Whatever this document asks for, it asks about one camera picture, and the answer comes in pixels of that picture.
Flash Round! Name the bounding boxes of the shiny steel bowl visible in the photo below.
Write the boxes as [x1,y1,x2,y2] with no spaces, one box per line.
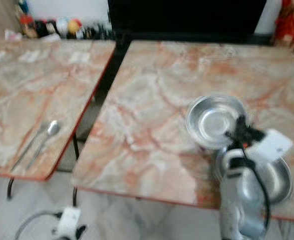
[185,94,247,150]
[213,148,294,206]

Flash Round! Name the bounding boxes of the black table leg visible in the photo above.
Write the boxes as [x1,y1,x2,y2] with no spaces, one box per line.
[7,177,16,201]

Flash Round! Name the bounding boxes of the steel fork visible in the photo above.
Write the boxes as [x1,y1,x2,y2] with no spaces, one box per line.
[12,121,50,172]

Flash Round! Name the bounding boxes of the steel spoon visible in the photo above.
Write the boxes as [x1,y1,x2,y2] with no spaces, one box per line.
[28,120,62,170]

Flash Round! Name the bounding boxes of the pink and white packet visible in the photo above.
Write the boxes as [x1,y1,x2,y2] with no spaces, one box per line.
[4,29,24,42]

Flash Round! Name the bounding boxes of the red and gold decoration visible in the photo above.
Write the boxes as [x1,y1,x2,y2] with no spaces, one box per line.
[273,0,294,53]

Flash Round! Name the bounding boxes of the black television screen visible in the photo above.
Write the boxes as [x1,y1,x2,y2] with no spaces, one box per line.
[107,0,268,37]

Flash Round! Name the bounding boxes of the red capped bottle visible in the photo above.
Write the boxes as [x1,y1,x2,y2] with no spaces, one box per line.
[20,15,36,40]

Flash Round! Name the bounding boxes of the white power strip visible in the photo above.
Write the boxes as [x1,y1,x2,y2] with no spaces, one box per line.
[58,207,83,240]

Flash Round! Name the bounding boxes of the blue bottle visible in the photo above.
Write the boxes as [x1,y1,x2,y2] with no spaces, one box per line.
[17,0,30,15]

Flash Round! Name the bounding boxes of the white bottle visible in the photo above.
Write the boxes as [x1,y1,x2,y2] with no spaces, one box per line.
[56,18,69,38]

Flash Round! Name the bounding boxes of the yellow and orange round jar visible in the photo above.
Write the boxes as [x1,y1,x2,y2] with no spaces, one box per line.
[68,18,83,37]

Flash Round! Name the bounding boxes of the dark glass bottles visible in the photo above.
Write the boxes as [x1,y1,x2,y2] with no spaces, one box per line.
[83,21,113,41]

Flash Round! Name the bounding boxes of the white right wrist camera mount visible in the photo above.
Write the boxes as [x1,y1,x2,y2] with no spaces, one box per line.
[248,128,294,164]

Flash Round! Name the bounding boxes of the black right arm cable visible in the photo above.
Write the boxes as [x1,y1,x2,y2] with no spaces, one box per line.
[241,146,271,228]

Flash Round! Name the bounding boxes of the grey power strip cable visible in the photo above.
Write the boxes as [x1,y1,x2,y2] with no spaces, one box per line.
[14,210,62,240]

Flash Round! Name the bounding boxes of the black power cable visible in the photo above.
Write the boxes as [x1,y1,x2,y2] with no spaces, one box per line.
[72,134,81,208]

